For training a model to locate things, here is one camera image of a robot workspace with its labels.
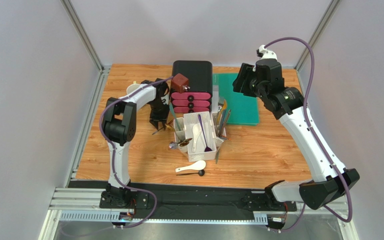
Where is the brown relay block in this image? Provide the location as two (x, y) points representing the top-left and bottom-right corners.
(170, 73), (190, 93)

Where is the yellow-green mug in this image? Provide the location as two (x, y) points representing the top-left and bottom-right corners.
(126, 81), (141, 95)

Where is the gold handled knife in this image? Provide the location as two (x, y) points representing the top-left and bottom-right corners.
(217, 99), (228, 118)

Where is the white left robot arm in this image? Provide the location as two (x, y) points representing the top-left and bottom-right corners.
(99, 78), (170, 204)

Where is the teal plastic knife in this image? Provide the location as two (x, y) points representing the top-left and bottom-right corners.
(169, 103), (182, 131)

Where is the white ceramic spoon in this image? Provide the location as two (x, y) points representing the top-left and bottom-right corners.
(175, 160), (207, 173)
(191, 124), (202, 153)

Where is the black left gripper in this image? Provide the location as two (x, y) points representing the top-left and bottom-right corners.
(149, 99), (172, 130)

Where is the black and pink drawer box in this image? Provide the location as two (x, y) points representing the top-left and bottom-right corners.
(170, 60), (213, 114)

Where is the silver spoon in caddy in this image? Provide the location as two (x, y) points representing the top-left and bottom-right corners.
(168, 141), (179, 150)

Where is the purple metal spoon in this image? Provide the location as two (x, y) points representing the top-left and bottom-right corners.
(198, 114), (212, 152)

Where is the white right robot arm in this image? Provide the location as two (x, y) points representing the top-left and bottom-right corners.
(233, 45), (360, 210)

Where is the black mounting rail base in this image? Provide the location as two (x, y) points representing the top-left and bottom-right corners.
(99, 183), (298, 221)

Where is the black small spoon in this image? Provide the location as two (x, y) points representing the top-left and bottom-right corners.
(177, 169), (205, 177)

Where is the gold spoon in caddy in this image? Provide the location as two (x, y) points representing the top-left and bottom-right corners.
(165, 124), (175, 132)

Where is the teal plastic spoon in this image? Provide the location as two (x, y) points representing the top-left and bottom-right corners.
(215, 147), (221, 165)

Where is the white perforated utensil caddy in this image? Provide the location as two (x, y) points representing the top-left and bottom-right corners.
(174, 111), (224, 163)

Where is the teal cutting mat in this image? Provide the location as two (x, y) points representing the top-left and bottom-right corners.
(213, 73), (260, 126)

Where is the large silver fork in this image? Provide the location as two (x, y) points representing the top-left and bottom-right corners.
(217, 96), (225, 114)

